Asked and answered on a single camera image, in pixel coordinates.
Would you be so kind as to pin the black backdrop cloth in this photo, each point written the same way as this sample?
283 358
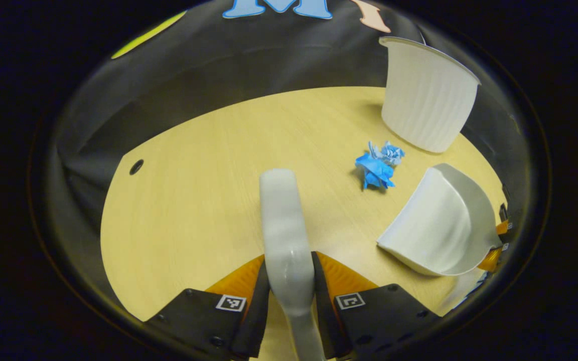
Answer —
219 60

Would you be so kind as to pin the white ribbed garbage bin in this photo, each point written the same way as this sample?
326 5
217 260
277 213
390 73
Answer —
424 100

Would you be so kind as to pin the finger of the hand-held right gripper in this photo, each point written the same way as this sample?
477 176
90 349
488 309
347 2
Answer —
493 258
503 226

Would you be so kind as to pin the white plastic dustpan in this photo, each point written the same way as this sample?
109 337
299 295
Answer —
439 225

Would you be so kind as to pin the pale blue paper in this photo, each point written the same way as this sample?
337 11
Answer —
392 153

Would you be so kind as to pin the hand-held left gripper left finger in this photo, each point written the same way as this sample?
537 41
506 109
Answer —
258 317

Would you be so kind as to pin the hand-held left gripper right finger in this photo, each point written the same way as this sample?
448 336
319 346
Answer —
325 321

